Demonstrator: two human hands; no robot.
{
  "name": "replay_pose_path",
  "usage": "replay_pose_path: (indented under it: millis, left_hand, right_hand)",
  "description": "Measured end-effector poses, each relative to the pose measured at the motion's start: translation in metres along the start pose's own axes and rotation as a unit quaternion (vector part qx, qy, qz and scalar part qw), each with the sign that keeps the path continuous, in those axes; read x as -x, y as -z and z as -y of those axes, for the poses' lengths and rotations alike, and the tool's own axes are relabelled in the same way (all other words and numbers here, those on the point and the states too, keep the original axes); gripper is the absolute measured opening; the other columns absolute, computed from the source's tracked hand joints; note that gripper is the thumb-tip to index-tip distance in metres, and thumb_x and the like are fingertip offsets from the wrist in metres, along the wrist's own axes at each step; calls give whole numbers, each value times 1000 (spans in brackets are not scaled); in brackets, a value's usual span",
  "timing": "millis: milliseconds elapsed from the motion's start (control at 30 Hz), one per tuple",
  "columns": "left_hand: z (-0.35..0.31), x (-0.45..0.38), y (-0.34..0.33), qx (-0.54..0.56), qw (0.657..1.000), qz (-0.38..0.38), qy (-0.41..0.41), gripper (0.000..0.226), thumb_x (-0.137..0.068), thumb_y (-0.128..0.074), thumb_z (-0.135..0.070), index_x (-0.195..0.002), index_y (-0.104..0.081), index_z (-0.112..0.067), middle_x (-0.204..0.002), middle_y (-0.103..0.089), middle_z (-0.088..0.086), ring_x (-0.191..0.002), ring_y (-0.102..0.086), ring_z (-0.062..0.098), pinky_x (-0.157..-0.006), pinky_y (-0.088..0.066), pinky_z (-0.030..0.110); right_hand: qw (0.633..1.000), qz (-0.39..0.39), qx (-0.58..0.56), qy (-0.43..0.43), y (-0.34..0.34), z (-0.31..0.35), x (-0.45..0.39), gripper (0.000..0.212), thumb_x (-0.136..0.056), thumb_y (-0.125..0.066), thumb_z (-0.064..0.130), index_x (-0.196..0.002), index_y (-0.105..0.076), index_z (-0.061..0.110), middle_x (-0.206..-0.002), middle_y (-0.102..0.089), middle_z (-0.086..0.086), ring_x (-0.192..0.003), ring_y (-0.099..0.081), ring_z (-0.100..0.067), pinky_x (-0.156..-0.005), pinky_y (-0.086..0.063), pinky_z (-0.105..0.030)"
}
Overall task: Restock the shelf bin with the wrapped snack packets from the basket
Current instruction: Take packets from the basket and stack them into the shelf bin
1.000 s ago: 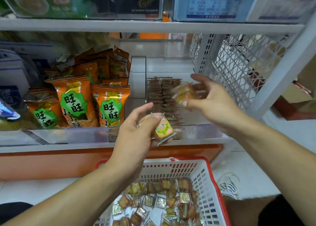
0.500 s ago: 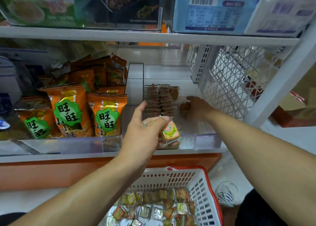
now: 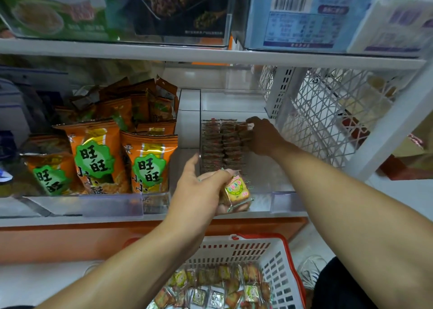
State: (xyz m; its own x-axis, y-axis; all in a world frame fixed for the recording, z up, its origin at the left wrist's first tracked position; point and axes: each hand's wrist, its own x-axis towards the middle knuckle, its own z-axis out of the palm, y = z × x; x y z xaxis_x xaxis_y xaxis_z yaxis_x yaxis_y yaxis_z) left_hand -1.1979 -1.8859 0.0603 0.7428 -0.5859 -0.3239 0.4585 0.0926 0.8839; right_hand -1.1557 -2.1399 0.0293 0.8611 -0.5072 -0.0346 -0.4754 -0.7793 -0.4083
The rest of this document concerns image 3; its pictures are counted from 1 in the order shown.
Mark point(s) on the green white product box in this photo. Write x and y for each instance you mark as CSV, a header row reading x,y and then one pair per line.
x,y
61,11

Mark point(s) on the pile of small snack packets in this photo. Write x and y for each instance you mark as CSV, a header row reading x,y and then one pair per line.
x,y
210,288

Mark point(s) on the white basket with red rim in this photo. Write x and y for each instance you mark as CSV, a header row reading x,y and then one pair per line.
x,y
277,258

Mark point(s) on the white perforated side panel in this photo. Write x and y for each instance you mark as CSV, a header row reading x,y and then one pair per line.
x,y
325,113

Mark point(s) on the row of small snack packets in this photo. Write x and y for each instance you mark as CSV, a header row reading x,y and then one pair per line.
x,y
220,143

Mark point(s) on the blue product box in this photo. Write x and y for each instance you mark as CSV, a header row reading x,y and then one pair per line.
x,y
304,21

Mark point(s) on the orange shelf base panel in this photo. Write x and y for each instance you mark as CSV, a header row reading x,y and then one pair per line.
x,y
67,241

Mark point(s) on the person's shoe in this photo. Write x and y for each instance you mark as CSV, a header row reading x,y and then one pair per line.
x,y
95,266
312,271

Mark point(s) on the brown cardboard box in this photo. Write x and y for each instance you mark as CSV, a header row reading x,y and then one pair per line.
x,y
409,153

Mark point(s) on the clear plastic shelf front guard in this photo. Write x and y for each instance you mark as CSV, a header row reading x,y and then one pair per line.
x,y
101,204

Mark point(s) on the person's left forearm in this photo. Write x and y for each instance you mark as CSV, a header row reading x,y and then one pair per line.
x,y
115,278

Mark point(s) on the person's left shoe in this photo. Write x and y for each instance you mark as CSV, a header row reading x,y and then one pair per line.
x,y
95,266

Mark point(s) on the person's right shoe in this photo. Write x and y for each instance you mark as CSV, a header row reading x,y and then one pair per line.
x,y
312,271

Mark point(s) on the white metal shelf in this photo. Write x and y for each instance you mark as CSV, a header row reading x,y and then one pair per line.
x,y
203,52

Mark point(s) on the group of orange snack bags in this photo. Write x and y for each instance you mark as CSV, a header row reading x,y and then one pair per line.
x,y
101,156

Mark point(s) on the person's black shorts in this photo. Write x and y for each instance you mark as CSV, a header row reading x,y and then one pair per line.
x,y
345,288

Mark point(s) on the black product box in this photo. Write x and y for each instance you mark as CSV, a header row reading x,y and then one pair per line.
x,y
176,8

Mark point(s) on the person's left hand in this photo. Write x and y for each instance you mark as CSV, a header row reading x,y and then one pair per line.
x,y
196,204

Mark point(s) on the bundle of snack packets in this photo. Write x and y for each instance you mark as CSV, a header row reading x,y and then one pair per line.
x,y
235,190

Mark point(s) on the person's right hand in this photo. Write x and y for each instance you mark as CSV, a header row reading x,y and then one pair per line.
x,y
264,138

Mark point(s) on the person's right forearm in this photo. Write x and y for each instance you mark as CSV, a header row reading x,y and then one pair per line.
x,y
358,224

